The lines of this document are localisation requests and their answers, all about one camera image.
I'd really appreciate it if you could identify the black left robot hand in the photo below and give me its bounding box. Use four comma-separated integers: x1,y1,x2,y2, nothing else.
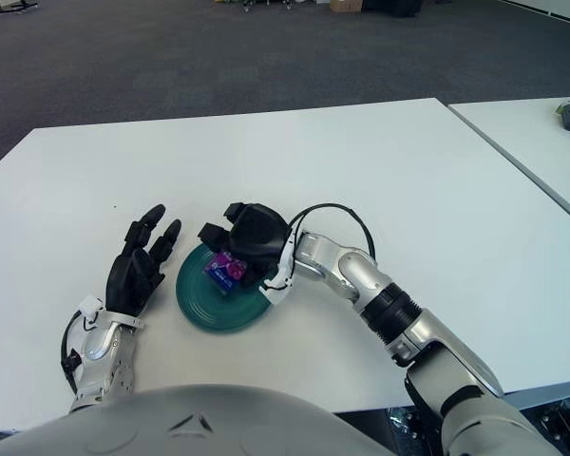
104,204,183,317

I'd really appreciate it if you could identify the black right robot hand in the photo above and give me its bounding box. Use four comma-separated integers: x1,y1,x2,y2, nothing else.
198,201,294,286

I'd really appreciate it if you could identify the purple blue gum box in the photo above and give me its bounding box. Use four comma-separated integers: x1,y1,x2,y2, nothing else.
203,251,247,292

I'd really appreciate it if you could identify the green round plate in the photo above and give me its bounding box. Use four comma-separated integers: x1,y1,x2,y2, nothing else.
175,241,275,336

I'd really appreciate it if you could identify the grey robot torso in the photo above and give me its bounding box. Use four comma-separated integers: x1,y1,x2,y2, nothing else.
0,384,409,456

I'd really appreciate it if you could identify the wheeled cart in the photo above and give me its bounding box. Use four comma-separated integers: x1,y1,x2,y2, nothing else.
237,0,314,13

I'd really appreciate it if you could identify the black cabinet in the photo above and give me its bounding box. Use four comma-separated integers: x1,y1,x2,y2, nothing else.
360,0,422,19

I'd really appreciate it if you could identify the black floor stand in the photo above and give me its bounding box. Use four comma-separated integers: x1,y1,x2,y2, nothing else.
0,0,39,15

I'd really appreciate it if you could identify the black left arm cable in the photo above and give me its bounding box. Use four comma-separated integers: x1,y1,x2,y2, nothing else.
60,311,89,395

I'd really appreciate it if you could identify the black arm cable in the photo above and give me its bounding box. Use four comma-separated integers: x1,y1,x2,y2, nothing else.
60,311,89,395
287,203,377,262

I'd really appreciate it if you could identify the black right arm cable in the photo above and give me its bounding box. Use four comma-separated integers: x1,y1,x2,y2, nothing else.
287,203,377,262

